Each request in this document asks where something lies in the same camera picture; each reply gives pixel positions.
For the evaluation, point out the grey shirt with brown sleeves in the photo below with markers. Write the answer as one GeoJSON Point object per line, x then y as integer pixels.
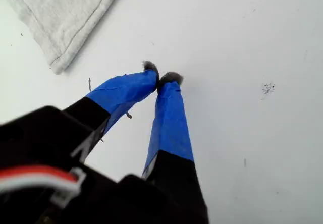
{"type": "Point", "coordinates": [63, 19]}

